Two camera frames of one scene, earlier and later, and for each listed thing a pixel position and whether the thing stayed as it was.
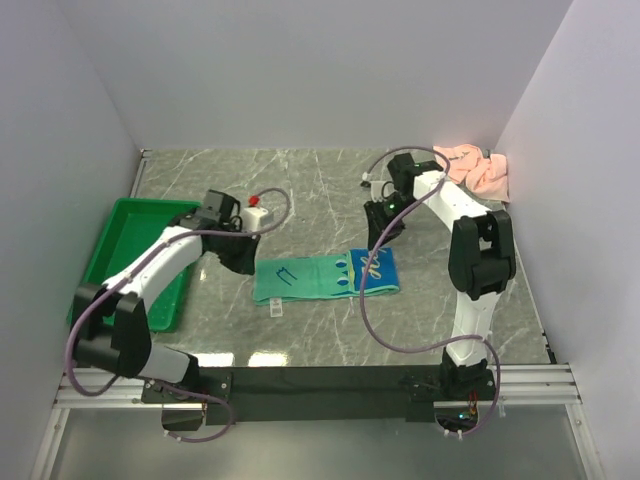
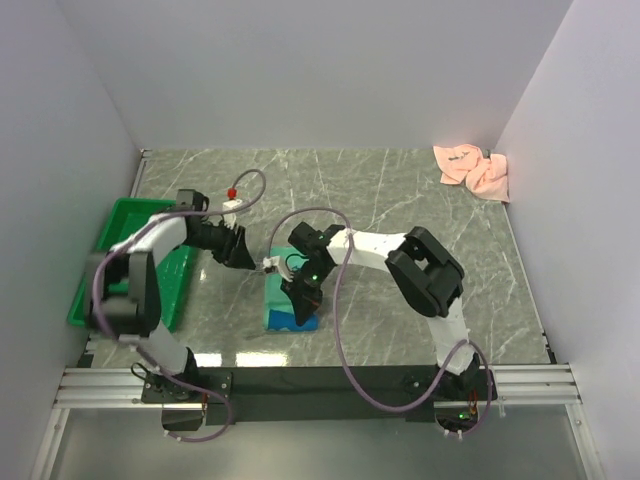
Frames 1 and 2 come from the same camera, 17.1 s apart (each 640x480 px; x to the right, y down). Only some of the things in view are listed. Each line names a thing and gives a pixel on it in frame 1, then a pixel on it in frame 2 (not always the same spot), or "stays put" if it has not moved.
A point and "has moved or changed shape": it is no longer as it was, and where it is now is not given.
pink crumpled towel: [484, 175] stays put
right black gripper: [376, 222] -> [305, 302]
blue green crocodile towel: [287, 278] has moved or changed shape
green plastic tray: [164, 304] stays put
